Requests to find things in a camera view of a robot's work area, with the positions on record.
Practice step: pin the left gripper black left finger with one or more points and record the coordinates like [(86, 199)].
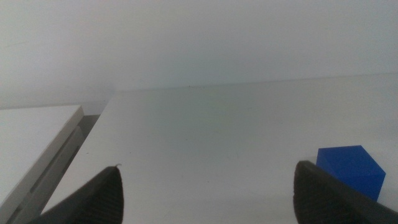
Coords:
[(99, 202)]

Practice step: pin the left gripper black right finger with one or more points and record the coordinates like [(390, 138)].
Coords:
[(320, 199)]

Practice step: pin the blue cube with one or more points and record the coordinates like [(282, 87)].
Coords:
[(354, 168)]

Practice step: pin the white side table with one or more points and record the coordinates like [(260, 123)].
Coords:
[(28, 137)]

